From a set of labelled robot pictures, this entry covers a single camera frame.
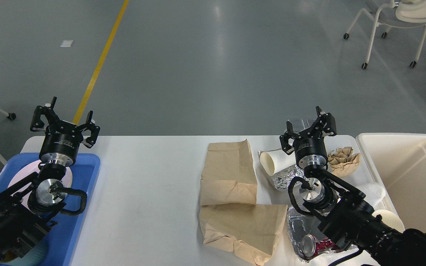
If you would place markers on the white chair on wheels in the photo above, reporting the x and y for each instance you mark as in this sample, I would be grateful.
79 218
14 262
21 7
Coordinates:
405 14

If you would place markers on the teal mug yellow inside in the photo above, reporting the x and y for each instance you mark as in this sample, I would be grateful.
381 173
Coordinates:
33 258

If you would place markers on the brown paper bag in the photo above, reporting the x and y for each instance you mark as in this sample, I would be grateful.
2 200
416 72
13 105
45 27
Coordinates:
250 231
228 175

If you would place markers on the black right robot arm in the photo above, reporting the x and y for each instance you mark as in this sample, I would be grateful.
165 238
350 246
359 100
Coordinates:
346 218

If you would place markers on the crumpled aluminium foil upper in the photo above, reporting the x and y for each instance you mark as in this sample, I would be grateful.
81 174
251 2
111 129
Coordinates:
282 179

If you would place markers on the crushed red soda can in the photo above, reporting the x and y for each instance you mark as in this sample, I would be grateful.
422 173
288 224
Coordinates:
311 246

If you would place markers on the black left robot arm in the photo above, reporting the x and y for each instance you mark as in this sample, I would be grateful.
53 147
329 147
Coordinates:
21 229

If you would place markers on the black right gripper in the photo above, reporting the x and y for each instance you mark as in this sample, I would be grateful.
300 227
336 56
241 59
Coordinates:
308 145

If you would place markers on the pink plate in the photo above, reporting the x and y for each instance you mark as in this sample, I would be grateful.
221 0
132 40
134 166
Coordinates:
22 177

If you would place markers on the crumpled aluminium foil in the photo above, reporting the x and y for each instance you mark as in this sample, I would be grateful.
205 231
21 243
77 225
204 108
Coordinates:
282 179
298 226

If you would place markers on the white plastic bin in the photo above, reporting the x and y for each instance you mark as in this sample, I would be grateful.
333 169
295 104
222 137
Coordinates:
398 161

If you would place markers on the white paper cup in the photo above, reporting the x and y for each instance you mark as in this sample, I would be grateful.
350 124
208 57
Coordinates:
274 161
390 219

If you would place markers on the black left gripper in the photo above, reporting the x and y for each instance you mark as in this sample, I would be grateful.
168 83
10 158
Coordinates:
61 143

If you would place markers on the white paper cup lower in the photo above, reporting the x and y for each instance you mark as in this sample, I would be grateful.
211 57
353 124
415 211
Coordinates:
390 219

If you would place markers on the crumpled aluminium foil lower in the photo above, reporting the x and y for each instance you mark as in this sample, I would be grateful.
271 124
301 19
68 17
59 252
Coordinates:
298 226

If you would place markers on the yellow plate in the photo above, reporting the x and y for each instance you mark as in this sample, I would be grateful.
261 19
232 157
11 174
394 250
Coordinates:
68 178

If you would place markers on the crumpled brown paper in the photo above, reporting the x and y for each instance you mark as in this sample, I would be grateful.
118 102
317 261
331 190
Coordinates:
343 161

